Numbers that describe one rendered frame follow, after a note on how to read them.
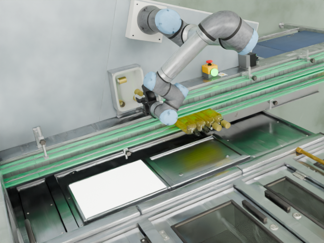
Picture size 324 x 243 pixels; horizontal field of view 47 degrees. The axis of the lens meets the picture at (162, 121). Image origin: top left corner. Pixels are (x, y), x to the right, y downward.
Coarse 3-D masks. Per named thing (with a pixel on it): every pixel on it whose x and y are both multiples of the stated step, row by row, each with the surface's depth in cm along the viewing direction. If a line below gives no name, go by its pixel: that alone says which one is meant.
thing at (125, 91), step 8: (120, 72) 199; (128, 72) 209; (136, 72) 209; (128, 80) 211; (136, 80) 213; (120, 88) 210; (128, 88) 212; (136, 88) 215; (120, 96) 212; (128, 96) 214; (144, 96) 211; (128, 104) 212; (136, 104) 212
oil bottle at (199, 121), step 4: (188, 116) 212; (192, 116) 211; (196, 116) 211; (192, 120) 207; (196, 120) 206; (200, 120) 206; (196, 124) 204; (200, 124) 203; (204, 124) 204; (200, 128) 204
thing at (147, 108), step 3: (141, 99) 189; (144, 99) 189; (144, 102) 188; (153, 102) 183; (144, 105) 188; (147, 105) 188; (150, 105) 182; (144, 108) 190; (147, 108) 189; (147, 111) 189; (147, 114) 190; (150, 114) 189; (153, 117) 187
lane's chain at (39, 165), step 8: (304, 80) 258; (272, 88) 247; (280, 88) 250; (248, 96) 240; (256, 96) 243; (224, 104) 233; (232, 104) 236; (120, 128) 206; (152, 128) 215; (128, 136) 210; (104, 144) 205; (72, 152) 198; (80, 152) 200; (16, 160) 186; (48, 160) 193; (56, 160) 195; (24, 168) 189; (32, 168) 191; (8, 176) 187
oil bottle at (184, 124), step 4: (180, 120) 209; (184, 120) 208; (188, 120) 208; (176, 124) 213; (180, 124) 209; (184, 124) 204; (188, 124) 203; (192, 124) 202; (180, 128) 210; (184, 128) 205; (188, 128) 202; (192, 128) 201; (196, 128) 203; (188, 132) 203
